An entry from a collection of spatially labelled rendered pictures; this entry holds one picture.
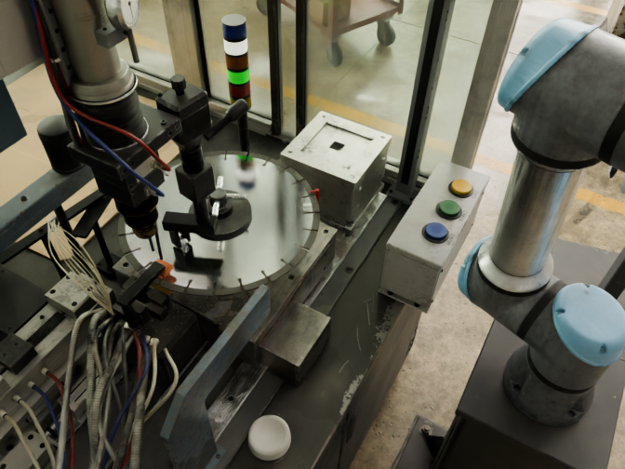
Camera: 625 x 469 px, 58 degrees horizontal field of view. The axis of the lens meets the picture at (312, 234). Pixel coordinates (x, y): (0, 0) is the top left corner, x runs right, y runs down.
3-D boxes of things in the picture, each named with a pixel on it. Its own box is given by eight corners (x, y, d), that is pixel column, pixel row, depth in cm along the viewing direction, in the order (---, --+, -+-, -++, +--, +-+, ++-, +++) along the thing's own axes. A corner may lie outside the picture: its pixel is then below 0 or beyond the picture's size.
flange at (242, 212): (264, 213, 100) (264, 204, 99) (217, 247, 95) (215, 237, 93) (223, 184, 105) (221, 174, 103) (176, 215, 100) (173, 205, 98)
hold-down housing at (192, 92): (200, 177, 88) (181, 62, 74) (222, 191, 86) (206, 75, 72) (173, 196, 85) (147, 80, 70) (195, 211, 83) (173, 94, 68)
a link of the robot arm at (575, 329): (578, 406, 88) (615, 362, 78) (507, 349, 95) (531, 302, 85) (617, 360, 94) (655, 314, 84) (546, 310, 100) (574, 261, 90)
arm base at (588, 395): (597, 371, 103) (620, 343, 96) (579, 442, 94) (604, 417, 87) (516, 336, 108) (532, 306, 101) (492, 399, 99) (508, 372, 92)
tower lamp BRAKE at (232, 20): (232, 26, 109) (231, 11, 107) (251, 33, 108) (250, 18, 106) (218, 36, 107) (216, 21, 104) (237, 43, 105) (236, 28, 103)
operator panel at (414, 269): (429, 207, 131) (441, 157, 120) (473, 225, 127) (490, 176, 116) (377, 291, 114) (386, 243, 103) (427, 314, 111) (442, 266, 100)
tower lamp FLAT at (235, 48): (233, 42, 112) (232, 27, 109) (252, 47, 110) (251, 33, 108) (219, 52, 109) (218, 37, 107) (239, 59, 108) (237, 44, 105)
